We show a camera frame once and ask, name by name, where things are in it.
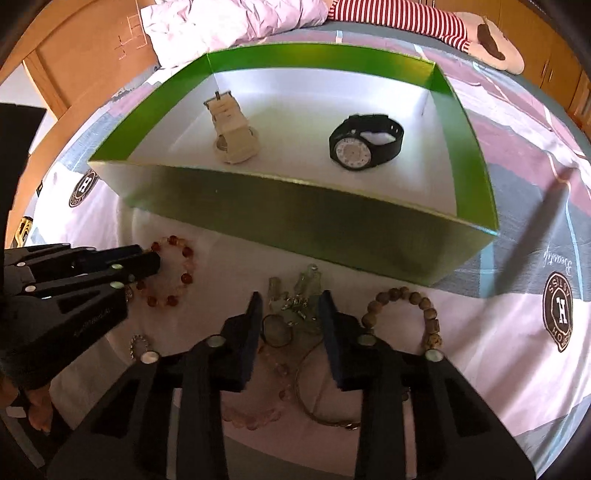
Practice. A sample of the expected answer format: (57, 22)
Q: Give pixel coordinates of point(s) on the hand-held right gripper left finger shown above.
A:
(248, 344)

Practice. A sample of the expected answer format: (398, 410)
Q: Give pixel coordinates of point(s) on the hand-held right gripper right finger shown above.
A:
(333, 344)

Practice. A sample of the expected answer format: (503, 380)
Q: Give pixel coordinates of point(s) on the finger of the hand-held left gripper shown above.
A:
(138, 264)
(92, 287)

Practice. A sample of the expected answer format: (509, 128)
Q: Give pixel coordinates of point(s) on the clear crystal jewelry cluster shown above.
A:
(302, 281)

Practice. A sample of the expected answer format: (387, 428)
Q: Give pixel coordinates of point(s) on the green cardboard box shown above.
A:
(295, 217)

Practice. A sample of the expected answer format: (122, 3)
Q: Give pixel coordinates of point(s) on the person's left hand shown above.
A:
(39, 408)

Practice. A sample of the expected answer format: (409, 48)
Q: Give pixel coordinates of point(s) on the gold bangle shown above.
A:
(308, 408)

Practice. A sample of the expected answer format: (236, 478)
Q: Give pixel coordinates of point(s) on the small yellow object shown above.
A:
(24, 230)

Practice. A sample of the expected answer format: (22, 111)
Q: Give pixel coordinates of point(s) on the black device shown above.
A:
(18, 175)

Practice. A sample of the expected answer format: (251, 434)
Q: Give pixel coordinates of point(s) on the white wrist watch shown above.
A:
(233, 138)

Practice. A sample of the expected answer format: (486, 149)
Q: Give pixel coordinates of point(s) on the checked printed bed sheet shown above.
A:
(508, 323)

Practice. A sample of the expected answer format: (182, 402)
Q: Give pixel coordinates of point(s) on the black wrist watch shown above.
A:
(351, 152)

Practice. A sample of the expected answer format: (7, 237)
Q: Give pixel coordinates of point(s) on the wooden headboard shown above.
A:
(69, 46)

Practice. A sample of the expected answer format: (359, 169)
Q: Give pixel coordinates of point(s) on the pale pink pillow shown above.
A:
(221, 23)

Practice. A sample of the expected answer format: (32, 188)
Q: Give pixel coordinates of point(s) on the striped plush toy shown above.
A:
(397, 18)

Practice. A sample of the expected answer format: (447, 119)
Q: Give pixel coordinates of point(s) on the wooden wardrobe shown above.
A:
(554, 60)

